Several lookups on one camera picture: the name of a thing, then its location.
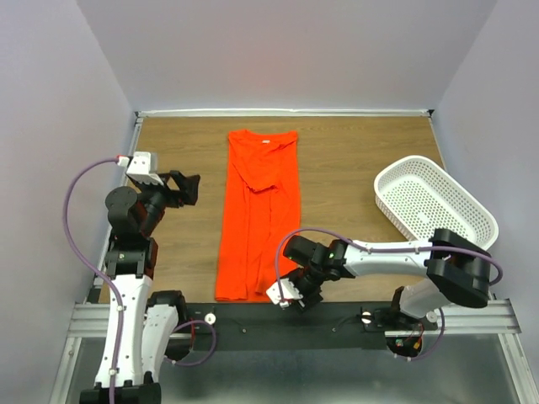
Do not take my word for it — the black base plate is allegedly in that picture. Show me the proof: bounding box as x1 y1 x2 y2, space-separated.
185 301 437 351

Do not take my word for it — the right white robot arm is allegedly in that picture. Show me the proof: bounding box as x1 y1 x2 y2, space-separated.
267 228 494 330

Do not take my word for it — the back aluminium edge strip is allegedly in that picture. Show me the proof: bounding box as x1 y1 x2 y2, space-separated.
136 108 432 118

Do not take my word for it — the orange t shirt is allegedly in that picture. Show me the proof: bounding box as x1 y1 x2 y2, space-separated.
215 130 302 302

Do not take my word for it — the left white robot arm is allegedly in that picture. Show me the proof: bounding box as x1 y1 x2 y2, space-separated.
79 171 200 403

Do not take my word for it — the right white knob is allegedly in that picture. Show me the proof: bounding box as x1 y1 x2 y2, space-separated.
360 311 374 324

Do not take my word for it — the aluminium frame rail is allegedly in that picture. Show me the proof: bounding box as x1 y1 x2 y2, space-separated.
67 300 521 338

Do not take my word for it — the white knob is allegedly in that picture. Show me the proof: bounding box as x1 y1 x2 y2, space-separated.
360 311 374 324
204 312 216 325

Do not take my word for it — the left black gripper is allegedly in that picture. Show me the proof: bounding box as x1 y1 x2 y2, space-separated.
134 169 201 237

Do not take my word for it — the left aluminium side rail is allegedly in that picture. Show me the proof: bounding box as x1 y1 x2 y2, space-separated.
83 115 141 304

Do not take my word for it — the left white knob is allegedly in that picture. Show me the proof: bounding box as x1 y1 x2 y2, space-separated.
204 312 216 325

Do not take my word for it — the white plastic basket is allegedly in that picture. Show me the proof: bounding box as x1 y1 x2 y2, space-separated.
374 155 499 250

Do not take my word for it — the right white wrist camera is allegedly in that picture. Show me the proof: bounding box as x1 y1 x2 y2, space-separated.
266 279 303 309

